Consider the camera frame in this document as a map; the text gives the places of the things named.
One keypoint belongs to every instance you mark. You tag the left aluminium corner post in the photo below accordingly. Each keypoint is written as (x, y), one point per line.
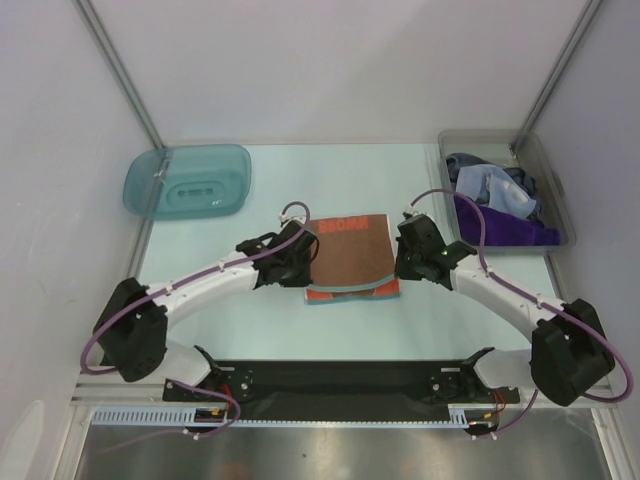
(114, 62)

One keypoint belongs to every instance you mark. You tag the right aluminium corner post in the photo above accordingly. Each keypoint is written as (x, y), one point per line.
(585, 21)

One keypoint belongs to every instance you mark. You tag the clear grey plastic bin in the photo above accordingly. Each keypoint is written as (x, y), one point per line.
(494, 146)

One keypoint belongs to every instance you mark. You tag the aluminium corner post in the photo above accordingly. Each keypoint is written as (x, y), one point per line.
(114, 62)
(585, 21)

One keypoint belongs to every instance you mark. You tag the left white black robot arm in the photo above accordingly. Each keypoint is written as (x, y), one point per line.
(133, 329)

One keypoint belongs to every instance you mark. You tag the dark blue grey towel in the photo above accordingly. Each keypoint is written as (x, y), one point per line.
(456, 161)

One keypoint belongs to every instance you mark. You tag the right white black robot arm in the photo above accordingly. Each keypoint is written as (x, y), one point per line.
(566, 357)

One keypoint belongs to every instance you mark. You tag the purple towel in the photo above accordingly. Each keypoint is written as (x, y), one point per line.
(502, 229)

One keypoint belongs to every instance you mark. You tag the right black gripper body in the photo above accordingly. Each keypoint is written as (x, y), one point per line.
(406, 265)

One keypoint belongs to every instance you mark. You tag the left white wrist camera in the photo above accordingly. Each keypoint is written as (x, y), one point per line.
(285, 218)

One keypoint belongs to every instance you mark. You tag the teal plastic bin lid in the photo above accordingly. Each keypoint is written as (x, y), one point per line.
(188, 182)

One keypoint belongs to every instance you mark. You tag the brown orange towel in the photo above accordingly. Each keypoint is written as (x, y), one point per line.
(356, 260)

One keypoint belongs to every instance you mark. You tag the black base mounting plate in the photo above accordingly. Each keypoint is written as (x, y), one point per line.
(361, 390)

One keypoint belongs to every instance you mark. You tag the light blue towel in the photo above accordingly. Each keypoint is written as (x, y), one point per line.
(491, 186)

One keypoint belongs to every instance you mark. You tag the light blue cable duct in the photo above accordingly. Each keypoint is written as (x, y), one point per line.
(191, 418)

